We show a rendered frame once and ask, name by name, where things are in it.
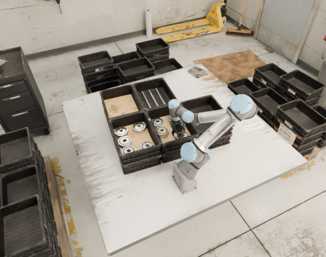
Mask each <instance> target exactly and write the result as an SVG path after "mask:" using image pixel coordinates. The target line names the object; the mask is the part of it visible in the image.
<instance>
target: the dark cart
mask: <svg viewBox="0 0 326 257"><path fill-rule="evenodd" d="M0 56H3V57H4V58H5V60H6V61H7V62H6V63H4V64H2V65H1V68H2V69H3V71H2V72H1V73H0V76H1V77H0V125H1V126H2V128H3V129H4V131H5V133H8V132H11V131H15V130H18V129H22V128H24V127H28V128H29V132H30V133H33V132H37V131H40V130H44V131H45V132H46V133H47V134H49V131H48V128H50V126H49V122H48V118H47V113H46V109H45V104H44V100H43V97H42V95H41V93H40V90H39V88H38V86H37V83H36V81H35V79H34V76H33V74H32V71H31V69H30V67H29V64H28V62H27V60H26V57H25V55H24V53H23V50H22V48H21V46H19V47H15V48H10V49H5V50H0Z"/></svg>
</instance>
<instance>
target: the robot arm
mask: <svg viewBox="0 0 326 257"><path fill-rule="evenodd" d="M169 111H170V118H171V121H170V126H171V128H172V135H173V137H174V139H175V140H176V139H177V137H178V138H182V137H184V131H185V129H184V126H183V125H182V124H181V122H180V120H181V119H182V120H183V121H184V122H187V123H191V124H192V125H199V124H200V123H208V122H215V123H214V124H213V125H212V126H211V127H209V128H208V129H207V130H206V131H205V132H204V133H203V134H202V135H201V136H200V137H199V138H194V139H193V140H192V141H191V142H187V143H184V144H183V145H182V147H181V150H180V154H181V157H182V158H183V160H182V161H180V162H179V163H178V164H177V167H178V169H179V171H180V172H181V173H182V174H183V175H184V176H185V177H186V178H188V179H190V180H193V179H194V178H195V176H196V174H197V172H198V171H199V169H201V168H202V167H203V166H204V165H205V164H206V163H207V162H208V161H209V160H210V159H211V158H212V157H213V154H212V152H211V151H210V150H209V149H208V147H209V146H210V145H211V144H212V143H214V142H215V141H216V140H217V139H218V138H219V137H220V136H221V135H222V134H224V133H225V132H226V131H227V130H228V129H229V128H230V127H231V126H232V125H234V124H235V123H236V122H241V121H242V120H247V119H251V118H253V117H254V116H255V115H256V114H257V111H258V108H257V105H256V104H255V103H254V102H253V101H252V99H251V98H250V97H249V96H247V95H244V94H239V95H236V96H234V97H233V98H232V99H231V101H230V105H229V106H228V107H227V108H226V109H222V110H215V111H208V112H201V113H193V112H191V111H189V110H187V109H186V108H184V107H182V106H181V105H180V103H179V101H178V100H177V99H172V100H170V101H169Z"/></svg>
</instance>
